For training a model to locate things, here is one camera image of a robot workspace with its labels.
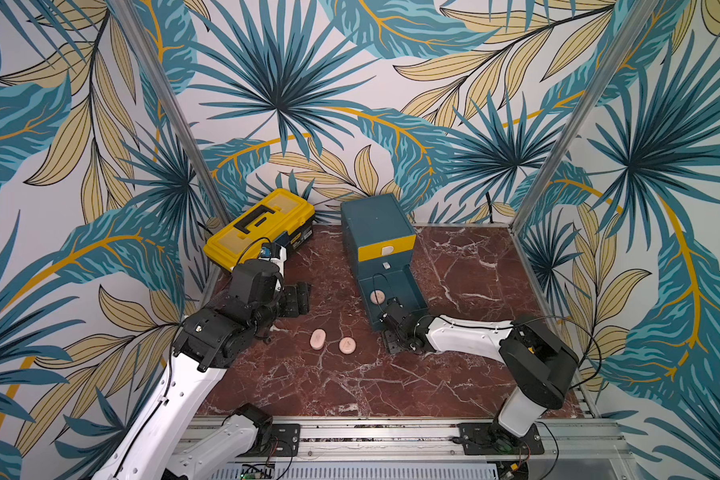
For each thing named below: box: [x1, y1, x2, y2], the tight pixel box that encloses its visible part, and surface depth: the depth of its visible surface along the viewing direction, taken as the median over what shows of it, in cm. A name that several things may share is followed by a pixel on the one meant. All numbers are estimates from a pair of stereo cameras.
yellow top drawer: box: [358, 234, 417, 262], surface depth 90 cm
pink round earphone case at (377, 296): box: [369, 288, 386, 306], surface depth 100 cm
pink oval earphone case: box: [309, 328, 327, 351], surface depth 90 cm
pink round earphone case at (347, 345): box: [338, 336, 357, 355], surface depth 90 cm
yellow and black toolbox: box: [203, 189, 315, 273], surface depth 100 cm
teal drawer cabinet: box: [340, 193, 417, 278], surface depth 91 cm
